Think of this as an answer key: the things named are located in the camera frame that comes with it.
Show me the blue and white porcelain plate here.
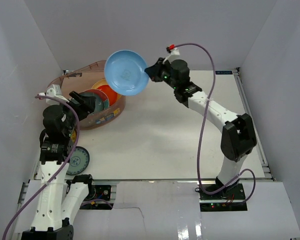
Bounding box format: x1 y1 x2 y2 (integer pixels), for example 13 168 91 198
66 146 90 176

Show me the pink translucent plastic bin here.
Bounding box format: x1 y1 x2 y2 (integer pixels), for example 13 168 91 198
50 60 126 130

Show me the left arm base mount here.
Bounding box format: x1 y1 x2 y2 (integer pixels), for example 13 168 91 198
64 183 119 210

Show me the beige plastic plate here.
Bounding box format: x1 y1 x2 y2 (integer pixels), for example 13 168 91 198
91 78 121 101

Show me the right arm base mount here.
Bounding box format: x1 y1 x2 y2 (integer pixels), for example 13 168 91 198
194 183 248 213

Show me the dark teal ceramic plate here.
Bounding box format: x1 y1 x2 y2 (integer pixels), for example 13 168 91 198
80 91 104 114

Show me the small blue label sticker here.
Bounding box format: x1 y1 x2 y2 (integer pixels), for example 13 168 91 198
215 70 233 75

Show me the light blue plastic plate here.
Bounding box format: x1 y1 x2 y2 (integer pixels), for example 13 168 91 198
104 50 149 96

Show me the red plate with teal waves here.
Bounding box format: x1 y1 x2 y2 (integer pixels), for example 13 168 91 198
87 89 110 110

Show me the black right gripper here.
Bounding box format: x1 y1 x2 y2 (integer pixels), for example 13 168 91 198
145 58 179 91

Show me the yellow and black patterned plate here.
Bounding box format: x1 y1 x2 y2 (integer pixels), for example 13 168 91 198
70 128 78 143

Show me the orange plastic plate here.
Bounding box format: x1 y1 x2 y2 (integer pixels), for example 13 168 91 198
97 84 118 106

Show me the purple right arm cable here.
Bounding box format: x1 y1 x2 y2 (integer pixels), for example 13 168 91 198
174 42 257 205

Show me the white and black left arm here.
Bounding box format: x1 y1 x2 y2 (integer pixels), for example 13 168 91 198
21 91 96 240

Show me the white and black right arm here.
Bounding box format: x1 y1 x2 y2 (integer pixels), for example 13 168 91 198
144 57 257 200

